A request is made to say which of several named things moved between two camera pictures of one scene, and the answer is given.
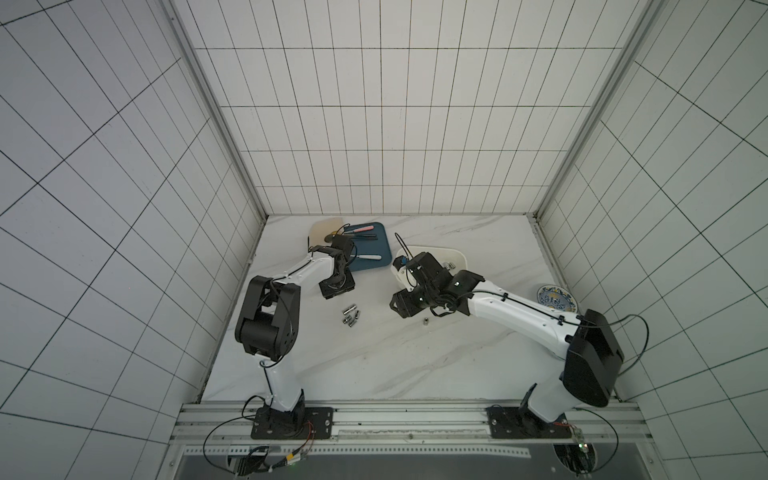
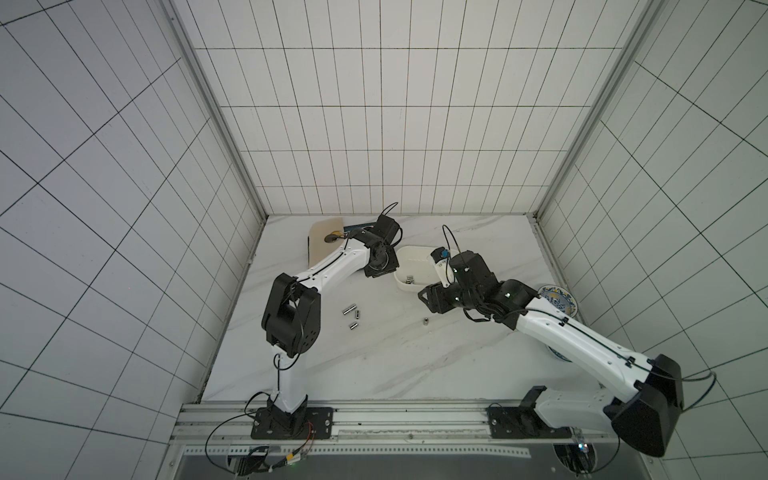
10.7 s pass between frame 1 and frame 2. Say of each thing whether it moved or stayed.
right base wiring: stayed
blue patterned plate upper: stayed
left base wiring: stayed
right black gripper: moved
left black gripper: moved
